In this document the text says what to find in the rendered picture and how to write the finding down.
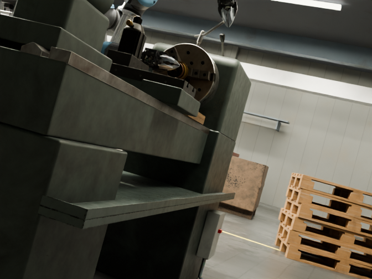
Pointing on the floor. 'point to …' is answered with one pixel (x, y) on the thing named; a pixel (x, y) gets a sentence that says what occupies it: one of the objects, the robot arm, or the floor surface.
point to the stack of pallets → (326, 227)
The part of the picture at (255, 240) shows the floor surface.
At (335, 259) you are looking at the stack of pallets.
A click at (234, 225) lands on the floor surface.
